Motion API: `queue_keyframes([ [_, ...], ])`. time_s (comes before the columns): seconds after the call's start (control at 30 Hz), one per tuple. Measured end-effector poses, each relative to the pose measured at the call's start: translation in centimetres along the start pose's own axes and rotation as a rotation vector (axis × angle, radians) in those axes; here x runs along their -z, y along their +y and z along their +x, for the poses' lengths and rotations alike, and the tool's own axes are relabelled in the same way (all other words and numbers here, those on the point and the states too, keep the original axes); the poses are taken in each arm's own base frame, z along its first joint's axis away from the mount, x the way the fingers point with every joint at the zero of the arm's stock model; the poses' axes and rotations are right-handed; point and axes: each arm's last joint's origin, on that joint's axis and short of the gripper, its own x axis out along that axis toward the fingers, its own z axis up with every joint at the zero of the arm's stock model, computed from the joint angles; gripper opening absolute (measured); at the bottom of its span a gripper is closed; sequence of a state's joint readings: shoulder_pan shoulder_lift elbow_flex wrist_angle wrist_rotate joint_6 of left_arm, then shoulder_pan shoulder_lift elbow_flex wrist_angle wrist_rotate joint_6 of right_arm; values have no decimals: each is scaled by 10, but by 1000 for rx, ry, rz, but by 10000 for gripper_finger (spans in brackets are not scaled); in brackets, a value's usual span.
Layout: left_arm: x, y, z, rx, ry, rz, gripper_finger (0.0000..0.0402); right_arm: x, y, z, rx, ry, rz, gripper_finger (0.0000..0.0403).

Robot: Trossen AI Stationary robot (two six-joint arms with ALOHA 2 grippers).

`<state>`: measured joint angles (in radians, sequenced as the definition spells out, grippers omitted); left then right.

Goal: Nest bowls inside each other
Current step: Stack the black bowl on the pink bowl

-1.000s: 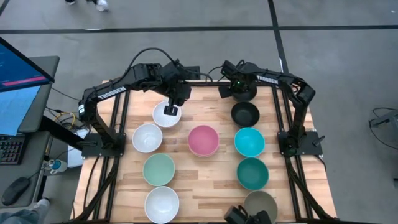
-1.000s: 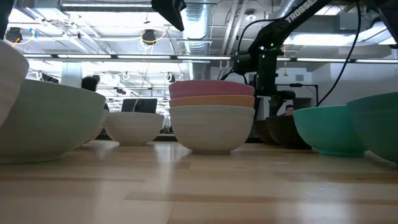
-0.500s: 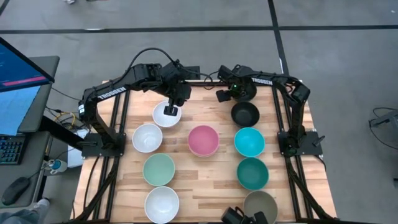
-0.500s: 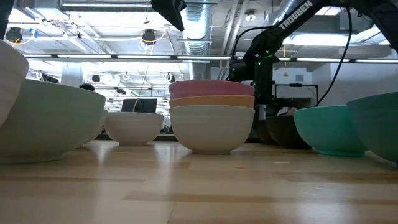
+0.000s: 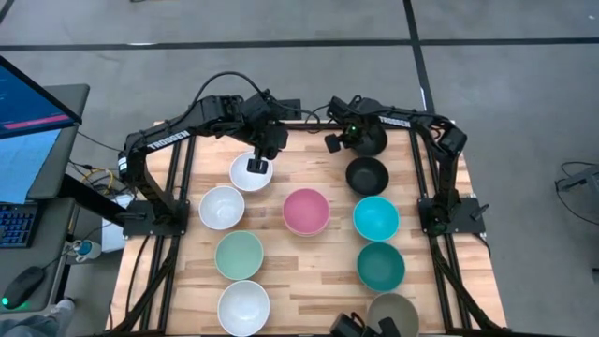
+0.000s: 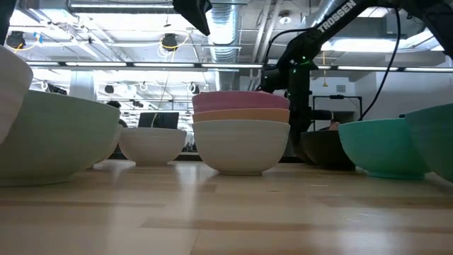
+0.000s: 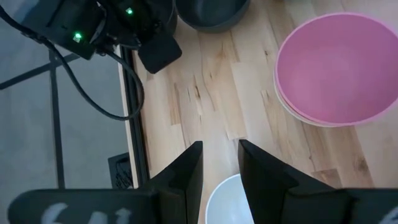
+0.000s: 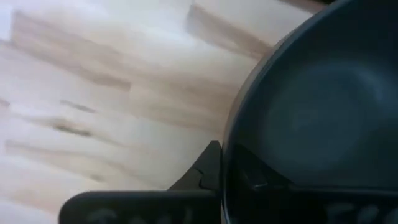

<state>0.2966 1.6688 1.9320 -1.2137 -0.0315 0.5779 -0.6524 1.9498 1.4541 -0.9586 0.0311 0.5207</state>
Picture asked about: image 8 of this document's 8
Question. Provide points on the black plastic bowl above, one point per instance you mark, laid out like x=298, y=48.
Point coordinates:
x=326, y=109

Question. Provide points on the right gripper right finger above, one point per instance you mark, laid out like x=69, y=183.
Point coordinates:
x=248, y=177

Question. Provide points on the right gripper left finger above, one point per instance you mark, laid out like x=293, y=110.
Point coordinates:
x=208, y=174

